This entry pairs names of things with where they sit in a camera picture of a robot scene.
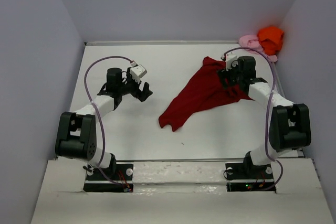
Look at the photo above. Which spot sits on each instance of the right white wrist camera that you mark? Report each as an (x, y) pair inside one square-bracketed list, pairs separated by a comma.
[(230, 60)]

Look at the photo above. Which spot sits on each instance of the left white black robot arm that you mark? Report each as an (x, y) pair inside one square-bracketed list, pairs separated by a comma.
[(77, 133)]

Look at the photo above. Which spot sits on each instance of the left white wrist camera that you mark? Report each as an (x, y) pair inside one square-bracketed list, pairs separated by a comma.
[(137, 71)]

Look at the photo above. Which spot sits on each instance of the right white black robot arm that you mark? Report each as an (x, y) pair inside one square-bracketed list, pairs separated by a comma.
[(287, 123)]

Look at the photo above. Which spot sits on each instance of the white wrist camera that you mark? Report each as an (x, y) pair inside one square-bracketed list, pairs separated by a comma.
[(230, 60), (137, 71)]

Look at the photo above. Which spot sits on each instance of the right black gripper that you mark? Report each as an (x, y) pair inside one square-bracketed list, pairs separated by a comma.
[(224, 74)]

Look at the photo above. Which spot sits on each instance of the dark red t shirt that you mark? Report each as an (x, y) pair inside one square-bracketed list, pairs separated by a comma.
[(204, 91)]

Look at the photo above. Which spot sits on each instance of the orange t shirt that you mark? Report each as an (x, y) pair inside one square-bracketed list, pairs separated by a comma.
[(271, 39)]

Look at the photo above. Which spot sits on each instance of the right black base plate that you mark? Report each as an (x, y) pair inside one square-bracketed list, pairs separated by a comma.
[(239, 180)]

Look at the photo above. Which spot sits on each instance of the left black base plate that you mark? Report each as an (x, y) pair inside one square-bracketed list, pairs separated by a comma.
[(121, 181)]

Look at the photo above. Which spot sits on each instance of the pink t shirt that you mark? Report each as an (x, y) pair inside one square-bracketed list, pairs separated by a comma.
[(252, 41)]

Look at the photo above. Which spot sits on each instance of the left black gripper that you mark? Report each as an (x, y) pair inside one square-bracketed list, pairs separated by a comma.
[(144, 94)]

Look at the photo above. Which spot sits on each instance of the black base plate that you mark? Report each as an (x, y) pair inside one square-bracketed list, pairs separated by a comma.
[(239, 180), (121, 181)]

